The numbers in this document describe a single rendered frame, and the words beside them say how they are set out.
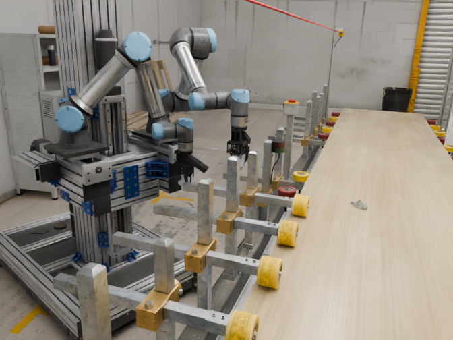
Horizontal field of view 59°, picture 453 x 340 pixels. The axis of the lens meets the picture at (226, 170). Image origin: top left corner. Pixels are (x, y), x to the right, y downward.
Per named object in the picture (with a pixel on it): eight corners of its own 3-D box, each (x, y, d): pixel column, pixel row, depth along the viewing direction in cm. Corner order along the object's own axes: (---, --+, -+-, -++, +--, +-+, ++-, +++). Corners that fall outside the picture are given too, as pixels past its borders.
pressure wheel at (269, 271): (259, 254, 106) (265, 256, 114) (254, 285, 105) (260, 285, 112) (282, 258, 105) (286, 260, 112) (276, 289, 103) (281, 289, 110)
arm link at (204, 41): (163, 101, 230) (185, 21, 189) (187, 100, 237) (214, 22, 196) (169, 117, 225) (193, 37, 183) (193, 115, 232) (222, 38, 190)
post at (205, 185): (197, 323, 125) (197, 179, 110) (201, 316, 128) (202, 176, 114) (207, 326, 124) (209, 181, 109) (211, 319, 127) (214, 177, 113)
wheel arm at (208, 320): (52, 289, 100) (51, 276, 99) (63, 282, 103) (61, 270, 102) (241, 341, 85) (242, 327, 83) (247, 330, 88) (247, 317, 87)
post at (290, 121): (280, 189, 238) (286, 114, 224) (282, 186, 242) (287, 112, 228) (288, 190, 236) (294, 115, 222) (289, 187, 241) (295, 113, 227)
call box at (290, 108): (283, 115, 223) (284, 102, 221) (286, 113, 230) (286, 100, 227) (295, 117, 221) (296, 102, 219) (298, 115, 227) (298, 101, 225)
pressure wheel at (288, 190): (275, 212, 181) (276, 189, 177) (278, 206, 188) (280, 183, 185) (292, 216, 179) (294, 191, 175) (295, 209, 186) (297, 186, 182)
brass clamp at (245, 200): (237, 205, 157) (238, 193, 155) (247, 193, 169) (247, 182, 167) (252, 208, 155) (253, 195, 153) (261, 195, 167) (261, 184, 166)
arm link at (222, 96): (208, 90, 177) (220, 93, 168) (230, 89, 182) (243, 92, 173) (207, 107, 179) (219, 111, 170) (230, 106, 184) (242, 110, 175)
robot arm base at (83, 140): (53, 145, 190) (51, 125, 187) (83, 140, 201) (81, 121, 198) (69, 151, 181) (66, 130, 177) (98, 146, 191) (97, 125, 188)
